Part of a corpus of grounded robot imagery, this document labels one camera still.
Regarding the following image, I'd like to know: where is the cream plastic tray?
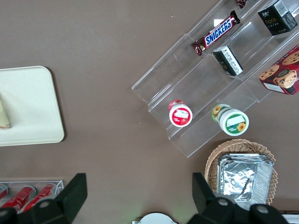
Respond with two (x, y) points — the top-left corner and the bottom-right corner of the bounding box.
(0, 66), (65, 147)

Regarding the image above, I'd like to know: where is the white plastic bin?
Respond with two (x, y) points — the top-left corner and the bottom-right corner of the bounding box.
(279, 209), (299, 224)

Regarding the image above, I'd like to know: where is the clear acrylic bottle rack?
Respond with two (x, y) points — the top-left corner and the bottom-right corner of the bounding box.
(0, 179), (64, 214)

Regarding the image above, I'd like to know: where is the light wicker basket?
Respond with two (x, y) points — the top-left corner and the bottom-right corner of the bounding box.
(205, 139), (279, 212)

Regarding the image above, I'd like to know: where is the green lid cup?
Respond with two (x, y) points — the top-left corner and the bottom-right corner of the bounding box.
(212, 104), (249, 137)

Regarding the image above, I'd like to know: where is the small black carton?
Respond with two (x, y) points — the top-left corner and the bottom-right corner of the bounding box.
(213, 45), (244, 77)
(257, 0), (299, 36)

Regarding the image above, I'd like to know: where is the red cookie box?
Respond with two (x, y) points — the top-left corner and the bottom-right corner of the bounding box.
(258, 45), (299, 96)

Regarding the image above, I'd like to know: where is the aluminium foil tray stack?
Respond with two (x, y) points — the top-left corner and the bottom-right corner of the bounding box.
(217, 153), (274, 210)

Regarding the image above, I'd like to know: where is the red lid cup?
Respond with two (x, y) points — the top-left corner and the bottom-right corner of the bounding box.
(168, 99), (193, 128)

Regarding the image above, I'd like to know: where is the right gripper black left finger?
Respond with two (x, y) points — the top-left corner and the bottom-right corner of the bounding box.
(0, 173), (87, 224)

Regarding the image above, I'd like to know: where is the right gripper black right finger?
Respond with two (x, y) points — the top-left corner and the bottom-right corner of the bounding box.
(184, 173), (287, 224)

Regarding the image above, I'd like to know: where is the clear acrylic stepped riser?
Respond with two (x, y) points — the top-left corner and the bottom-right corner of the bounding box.
(130, 32), (260, 159)
(186, 0), (299, 103)

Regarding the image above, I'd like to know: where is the red cola bottle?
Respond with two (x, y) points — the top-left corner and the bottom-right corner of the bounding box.
(23, 183), (57, 212)
(0, 183), (9, 200)
(0, 186), (37, 214)

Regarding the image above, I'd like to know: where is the triangle sandwich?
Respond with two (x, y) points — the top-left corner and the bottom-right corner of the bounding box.
(0, 98), (11, 130)

